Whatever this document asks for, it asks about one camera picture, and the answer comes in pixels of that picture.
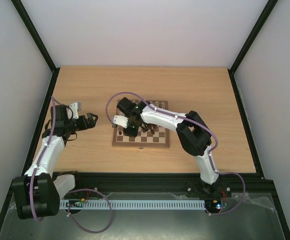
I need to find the wooden chess board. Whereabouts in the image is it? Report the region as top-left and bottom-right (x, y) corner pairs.
(112, 97), (170, 149)

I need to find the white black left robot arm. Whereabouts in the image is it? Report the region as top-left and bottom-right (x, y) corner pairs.
(12, 102), (98, 220)

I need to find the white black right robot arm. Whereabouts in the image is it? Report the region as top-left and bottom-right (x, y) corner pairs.
(112, 97), (221, 196)

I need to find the pile of dark chess pieces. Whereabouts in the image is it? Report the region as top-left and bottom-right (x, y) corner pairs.
(140, 123), (158, 135)

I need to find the row of white chess pieces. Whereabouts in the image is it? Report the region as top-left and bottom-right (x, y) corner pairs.
(131, 99), (168, 108)

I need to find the left controller board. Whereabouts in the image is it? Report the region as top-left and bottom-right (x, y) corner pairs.
(64, 198), (89, 208)

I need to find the controller board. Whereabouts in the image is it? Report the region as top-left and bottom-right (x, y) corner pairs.
(64, 198), (89, 208)
(205, 199), (229, 210)

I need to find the right controller board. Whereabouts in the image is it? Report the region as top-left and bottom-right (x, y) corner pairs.
(205, 199), (229, 210)

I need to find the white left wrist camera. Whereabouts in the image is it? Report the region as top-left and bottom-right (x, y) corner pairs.
(67, 101), (82, 119)

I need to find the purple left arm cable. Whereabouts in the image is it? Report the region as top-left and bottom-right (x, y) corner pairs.
(29, 96), (114, 234)

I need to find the white slotted cable duct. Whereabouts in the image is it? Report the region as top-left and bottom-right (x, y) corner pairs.
(59, 199), (205, 211)

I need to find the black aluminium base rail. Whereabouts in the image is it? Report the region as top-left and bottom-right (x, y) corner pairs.
(69, 171), (277, 199)

